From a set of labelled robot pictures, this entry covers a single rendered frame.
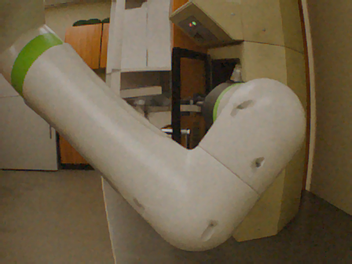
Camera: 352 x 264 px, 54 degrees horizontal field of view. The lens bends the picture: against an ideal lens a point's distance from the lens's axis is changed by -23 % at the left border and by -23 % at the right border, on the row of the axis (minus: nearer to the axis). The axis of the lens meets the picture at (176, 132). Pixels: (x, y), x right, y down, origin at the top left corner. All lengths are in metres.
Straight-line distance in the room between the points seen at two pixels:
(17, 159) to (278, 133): 5.66
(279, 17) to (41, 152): 5.19
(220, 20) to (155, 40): 1.30
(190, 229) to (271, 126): 0.14
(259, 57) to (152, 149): 0.50
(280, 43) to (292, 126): 0.51
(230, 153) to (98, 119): 0.16
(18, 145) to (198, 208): 5.57
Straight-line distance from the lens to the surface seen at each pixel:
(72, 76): 0.55
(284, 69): 0.95
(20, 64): 0.61
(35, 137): 5.88
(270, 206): 0.99
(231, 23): 0.91
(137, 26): 2.27
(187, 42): 1.26
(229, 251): 0.94
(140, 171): 0.47
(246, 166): 0.45
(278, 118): 0.45
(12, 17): 0.61
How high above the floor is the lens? 1.33
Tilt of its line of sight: 8 degrees down
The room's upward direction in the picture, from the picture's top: straight up
